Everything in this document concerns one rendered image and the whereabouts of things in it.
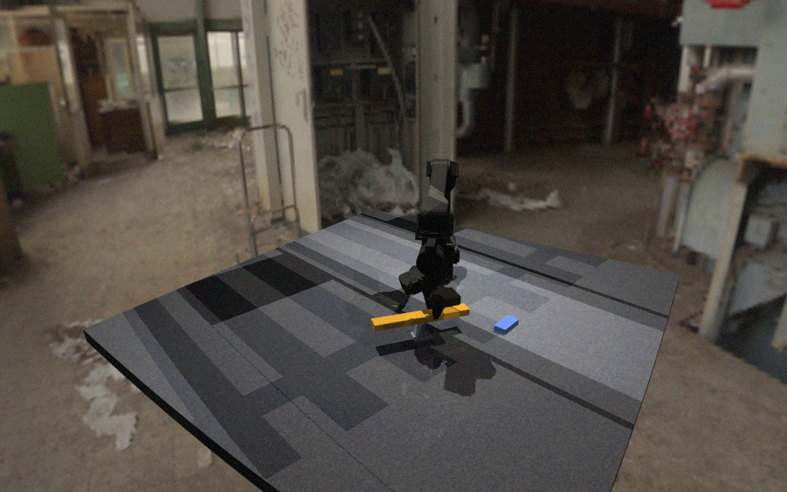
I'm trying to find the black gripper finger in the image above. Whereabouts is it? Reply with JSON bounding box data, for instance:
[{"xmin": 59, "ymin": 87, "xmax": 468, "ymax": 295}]
[
  {"xmin": 426, "ymin": 297, "xmax": 445, "ymax": 319},
  {"xmin": 422, "ymin": 287, "xmax": 432, "ymax": 310}
]

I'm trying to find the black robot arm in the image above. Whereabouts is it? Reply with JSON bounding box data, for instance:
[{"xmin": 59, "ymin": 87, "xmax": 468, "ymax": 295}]
[{"xmin": 398, "ymin": 159, "xmax": 460, "ymax": 295}]

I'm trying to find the blue rectangular block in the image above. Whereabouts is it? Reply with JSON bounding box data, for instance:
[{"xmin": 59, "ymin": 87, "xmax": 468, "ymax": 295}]
[{"xmin": 494, "ymin": 315, "xmax": 519, "ymax": 336}]

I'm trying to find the yellow bar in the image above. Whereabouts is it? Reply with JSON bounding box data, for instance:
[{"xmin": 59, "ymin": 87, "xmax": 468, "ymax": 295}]
[{"xmin": 371, "ymin": 303, "xmax": 469, "ymax": 331}]

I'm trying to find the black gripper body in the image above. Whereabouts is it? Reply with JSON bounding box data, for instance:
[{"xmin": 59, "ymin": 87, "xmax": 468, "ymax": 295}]
[{"xmin": 430, "ymin": 259, "xmax": 460, "ymax": 309}]

